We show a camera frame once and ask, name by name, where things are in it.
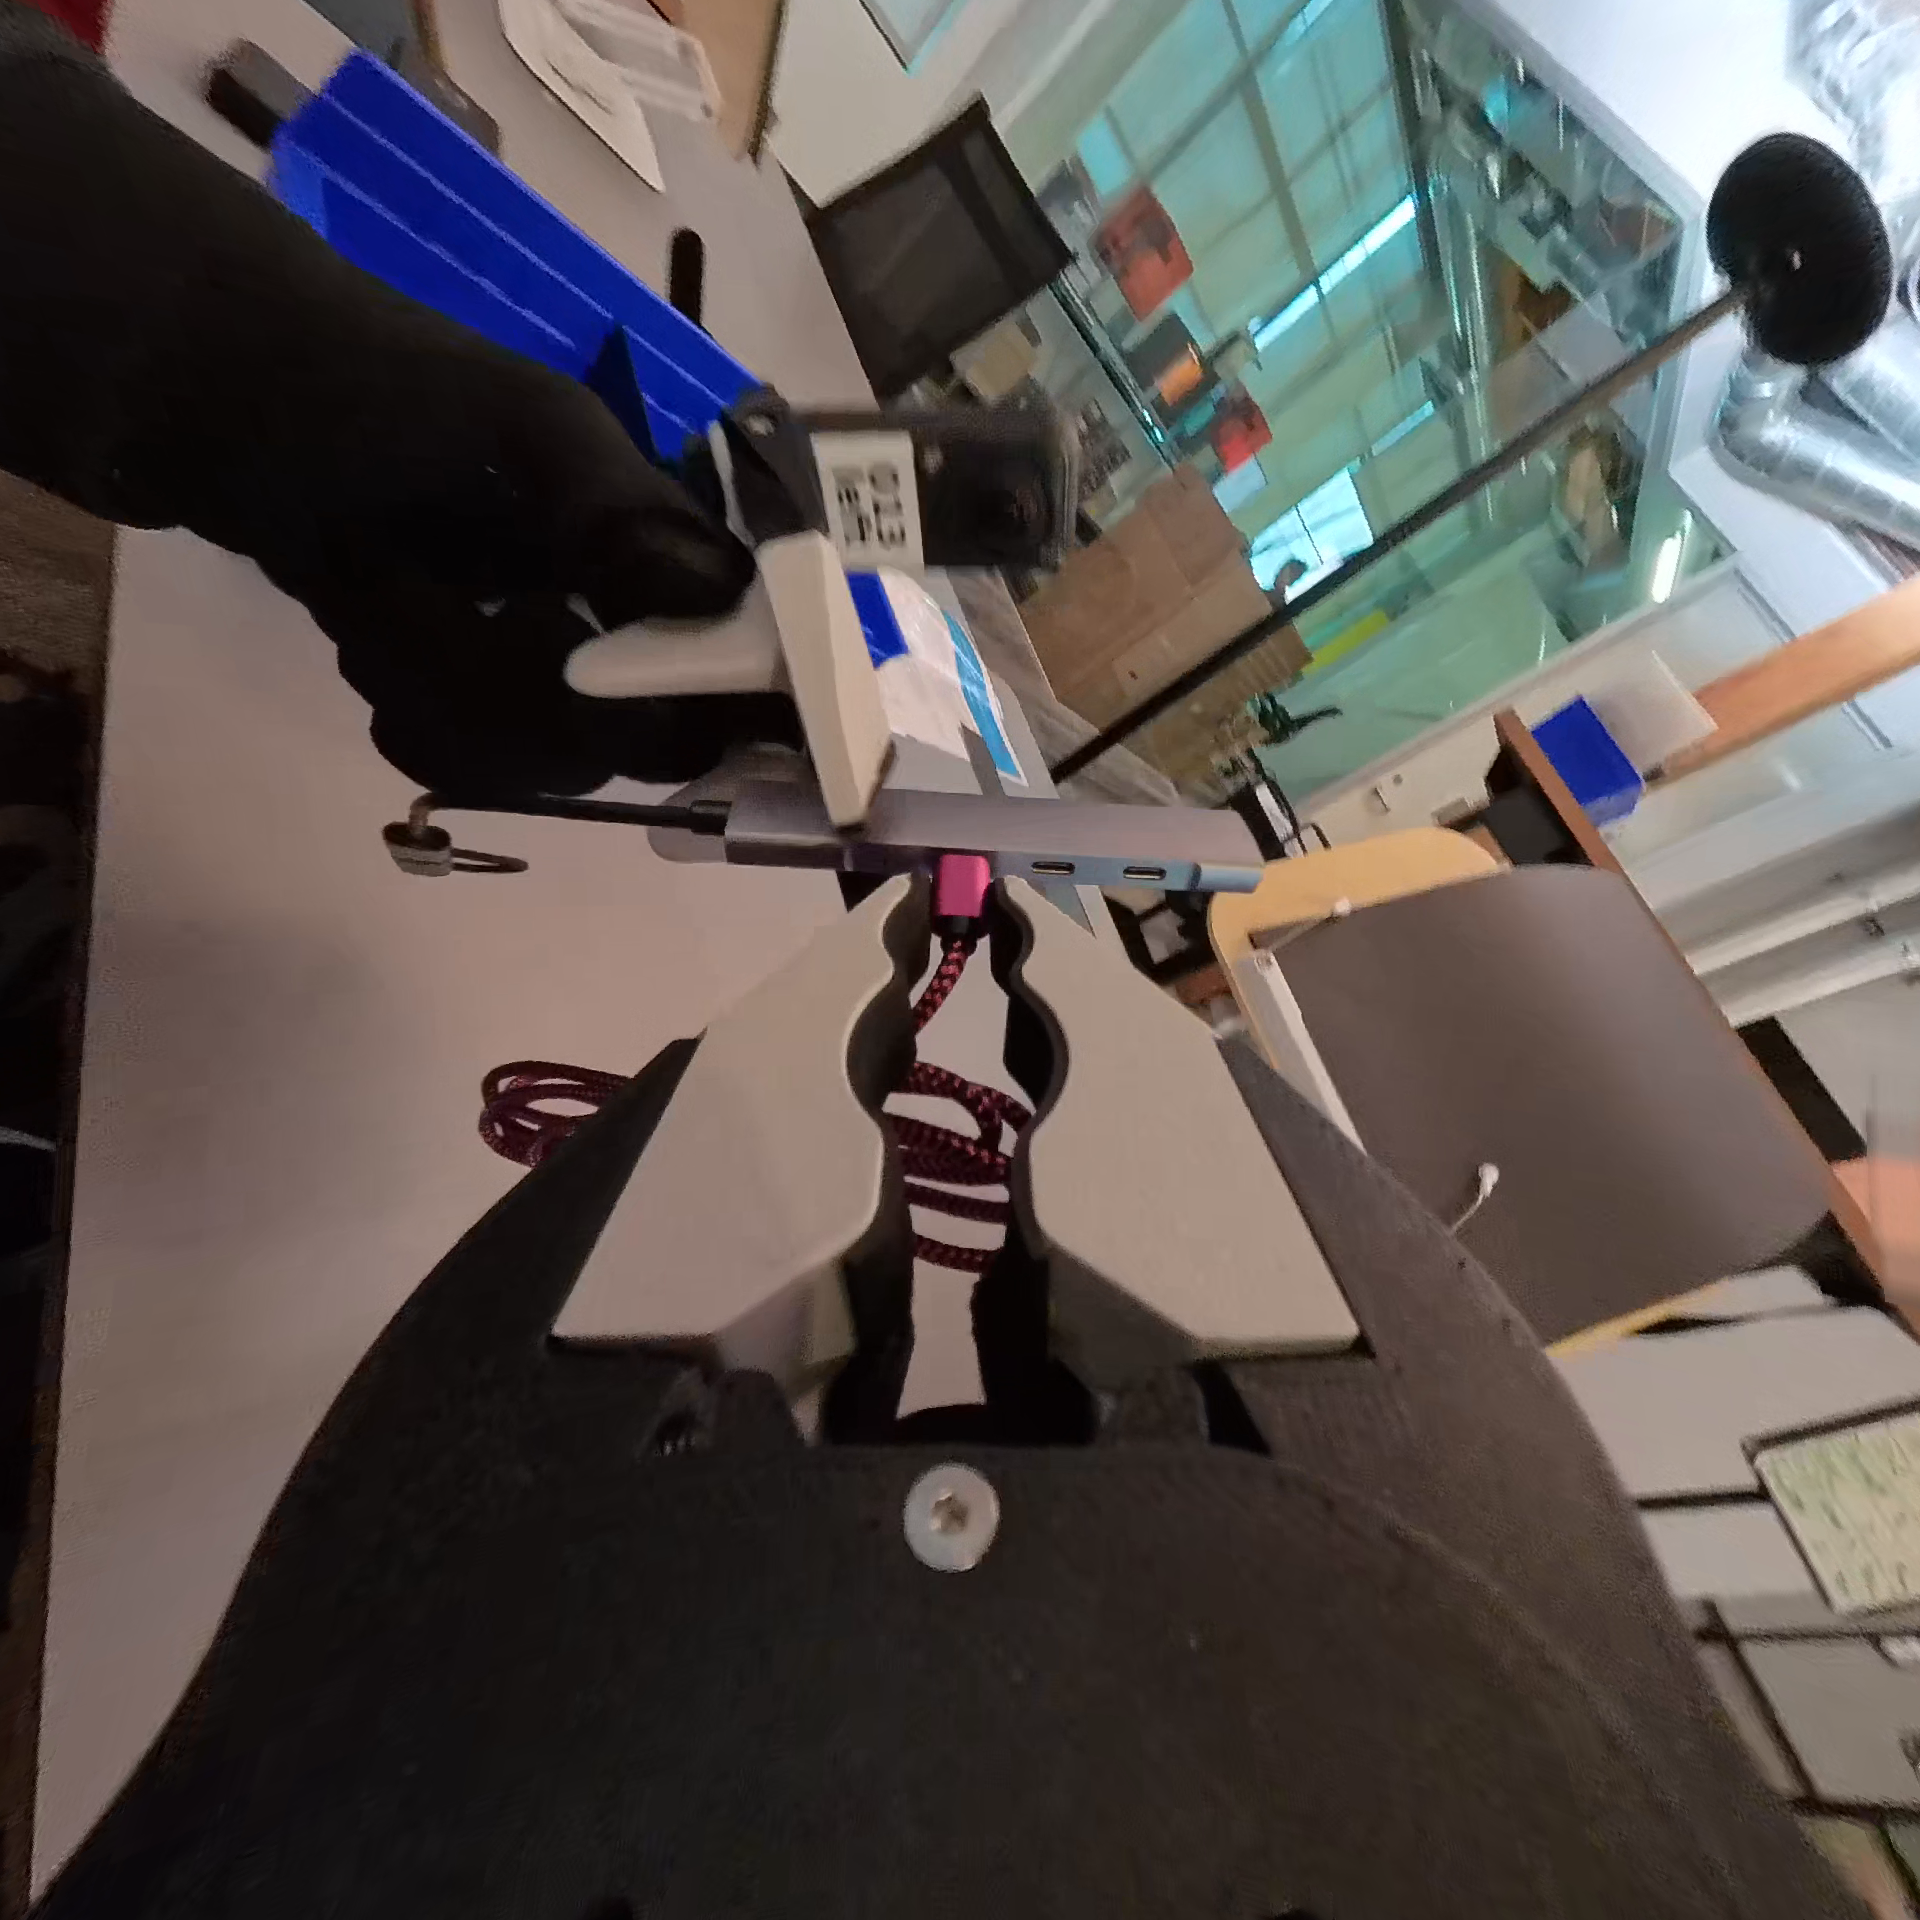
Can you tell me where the pink braided usb cable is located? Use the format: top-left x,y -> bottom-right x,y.
477,849 -> 1041,1281

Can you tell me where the black hub cable grey plug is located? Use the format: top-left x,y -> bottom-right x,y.
379,788 -> 737,885

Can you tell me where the small blue bin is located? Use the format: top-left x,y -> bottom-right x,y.
1527,695 -> 1649,829

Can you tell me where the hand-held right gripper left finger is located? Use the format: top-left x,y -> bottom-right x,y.
548,873 -> 921,1450

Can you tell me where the grey usb hub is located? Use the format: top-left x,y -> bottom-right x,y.
647,787 -> 1269,904

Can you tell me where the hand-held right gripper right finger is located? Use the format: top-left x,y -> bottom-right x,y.
989,873 -> 1364,1450

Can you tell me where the person's left hand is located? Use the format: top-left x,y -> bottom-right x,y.
322,441 -> 801,812

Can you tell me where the blue plastic bin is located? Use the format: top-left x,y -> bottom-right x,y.
269,53 -> 769,460

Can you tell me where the framed wall notice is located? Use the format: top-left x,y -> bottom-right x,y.
1746,1402 -> 1920,1619

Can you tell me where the blue white paper sheet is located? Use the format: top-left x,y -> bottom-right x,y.
844,568 -> 1037,784

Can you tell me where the pile of cardboard boxes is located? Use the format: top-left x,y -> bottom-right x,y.
1020,464 -> 1314,775

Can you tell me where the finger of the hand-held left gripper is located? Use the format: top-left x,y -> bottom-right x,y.
751,528 -> 903,834

